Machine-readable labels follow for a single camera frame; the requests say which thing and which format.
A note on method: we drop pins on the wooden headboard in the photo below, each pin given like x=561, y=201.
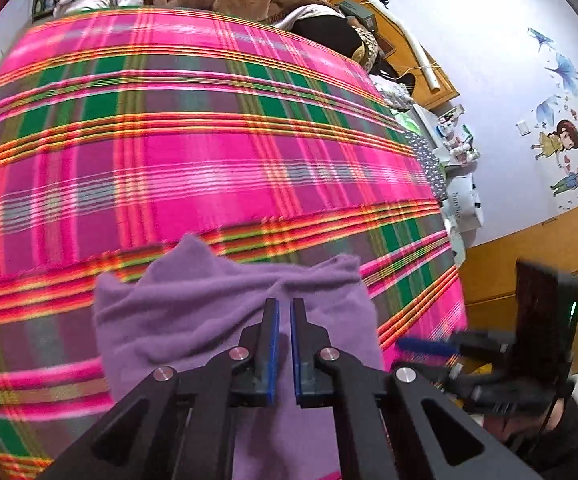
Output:
x=421, y=97

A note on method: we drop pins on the white floral cloth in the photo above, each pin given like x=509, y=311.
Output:
x=391, y=92

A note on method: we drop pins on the white storage box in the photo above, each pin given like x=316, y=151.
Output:
x=431, y=120

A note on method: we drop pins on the purple fleece pants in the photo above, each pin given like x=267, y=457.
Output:
x=194, y=310

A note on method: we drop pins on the black cushion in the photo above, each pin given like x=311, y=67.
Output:
x=324, y=35

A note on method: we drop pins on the leopard print bag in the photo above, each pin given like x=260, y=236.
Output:
x=366, y=50

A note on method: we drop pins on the green plastic bag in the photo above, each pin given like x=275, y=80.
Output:
x=411, y=122

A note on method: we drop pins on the grey box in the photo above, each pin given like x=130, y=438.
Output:
x=359, y=12

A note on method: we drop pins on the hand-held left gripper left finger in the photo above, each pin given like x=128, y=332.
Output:
x=273, y=355

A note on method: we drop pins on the white wall switch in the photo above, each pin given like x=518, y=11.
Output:
x=524, y=128

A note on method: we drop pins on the row of small bottles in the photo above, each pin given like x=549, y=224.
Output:
x=459, y=145

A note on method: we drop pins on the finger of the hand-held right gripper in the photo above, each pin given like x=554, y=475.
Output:
x=474, y=375
x=429, y=346

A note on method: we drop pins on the white cardboard box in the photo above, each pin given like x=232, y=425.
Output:
x=466, y=205

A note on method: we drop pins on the cartoon wall stickers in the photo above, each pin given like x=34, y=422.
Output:
x=564, y=140

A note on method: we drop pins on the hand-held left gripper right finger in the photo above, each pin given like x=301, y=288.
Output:
x=296, y=355

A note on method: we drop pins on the white plastic pipe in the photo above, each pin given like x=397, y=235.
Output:
x=421, y=57

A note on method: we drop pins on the pink plaid blanket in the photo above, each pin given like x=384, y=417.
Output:
x=169, y=160

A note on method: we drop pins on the grey dotted cloth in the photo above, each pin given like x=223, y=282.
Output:
x=429, y=165

